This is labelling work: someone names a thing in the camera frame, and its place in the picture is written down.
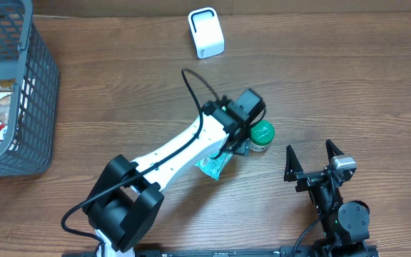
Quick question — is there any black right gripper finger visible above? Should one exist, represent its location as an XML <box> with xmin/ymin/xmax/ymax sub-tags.
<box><xmin>284</xmin><ymin>145</ymin><xmax>303</xmax><ymax>182</ymax></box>
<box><xmin>325</xmin><ymin>139</ymin><xmax>344</xmax><ymax>163</ymax></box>

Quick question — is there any green lid glass jar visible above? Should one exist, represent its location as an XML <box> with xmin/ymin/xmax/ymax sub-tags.
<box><xmin>250</xmin><ymin>120</ymin><xmax>275</xmax><ymax>152</ymax></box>

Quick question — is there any teal wet wipes pack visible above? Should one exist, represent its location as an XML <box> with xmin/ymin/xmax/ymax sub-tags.
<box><xmin>195</xmin><ymin>152</ymin><xmax>233</xmax><ymax>180</ymax></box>

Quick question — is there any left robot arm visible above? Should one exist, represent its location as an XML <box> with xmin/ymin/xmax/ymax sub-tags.
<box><xmin>82</xmin><ymin>89</ymin><xmax>265</xmax><ymax>256</ymax></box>

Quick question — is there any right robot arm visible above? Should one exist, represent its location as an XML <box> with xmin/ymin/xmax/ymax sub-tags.
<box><xmin>284</xmin><ymin>139</ymin><xmax>379</xmax><ymax>257</ymax></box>

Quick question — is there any white barcode scanner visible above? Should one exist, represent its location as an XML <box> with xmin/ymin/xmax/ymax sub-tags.
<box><xmin>188</xmin><ymin>7</ymin><xmax>225</xmax><ymax>59</ymax></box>

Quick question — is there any grey plastic mesh basket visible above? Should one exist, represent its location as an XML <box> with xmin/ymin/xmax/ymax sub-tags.
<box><xmin>0</xmin><ymin>0</ymin><xmax>60</xmax><ymax>176</ymax></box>

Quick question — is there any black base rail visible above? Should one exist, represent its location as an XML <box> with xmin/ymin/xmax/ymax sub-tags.
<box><xmin>135</xmin><ymin>246</ymin><xmax>380</xmax><ymax>257</ymax></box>

